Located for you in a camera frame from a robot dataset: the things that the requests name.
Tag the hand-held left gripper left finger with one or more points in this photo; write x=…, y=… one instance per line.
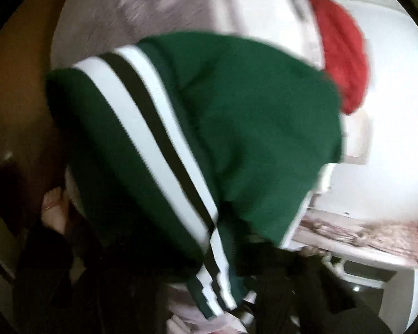
x=125, y=285

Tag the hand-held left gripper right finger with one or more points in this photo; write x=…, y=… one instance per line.
x=299, y=285

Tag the green white varsity jacket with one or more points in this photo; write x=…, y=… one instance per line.
x=247, y=128

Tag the person's dark pants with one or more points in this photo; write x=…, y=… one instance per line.
x=45, y=278

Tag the pink floral curtain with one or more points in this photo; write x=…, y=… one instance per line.
x=386, y=236

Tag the person's left foot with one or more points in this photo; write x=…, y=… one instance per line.
x=54, y=208

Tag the red quilt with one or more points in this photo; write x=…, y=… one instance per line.
x=341, y=48

